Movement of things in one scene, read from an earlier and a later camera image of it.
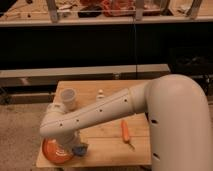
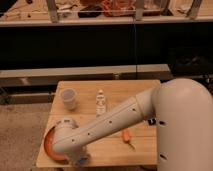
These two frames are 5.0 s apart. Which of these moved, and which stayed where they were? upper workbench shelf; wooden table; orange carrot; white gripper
Moved: white gripper
Stayed: wooden table; upper workbench shelf; orange carrot
